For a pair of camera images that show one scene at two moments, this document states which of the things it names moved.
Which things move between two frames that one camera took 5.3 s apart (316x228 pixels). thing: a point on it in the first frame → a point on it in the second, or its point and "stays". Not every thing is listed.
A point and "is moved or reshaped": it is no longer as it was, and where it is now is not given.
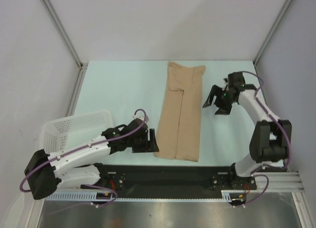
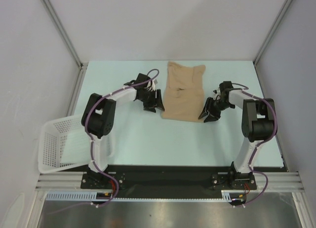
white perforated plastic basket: (60, 133) stays
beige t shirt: (178, 136) is moved or reshaped
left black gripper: (148, 146) → (157, 101)
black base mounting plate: (126, 181) stays
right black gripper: (224, 97) → (214, 107)
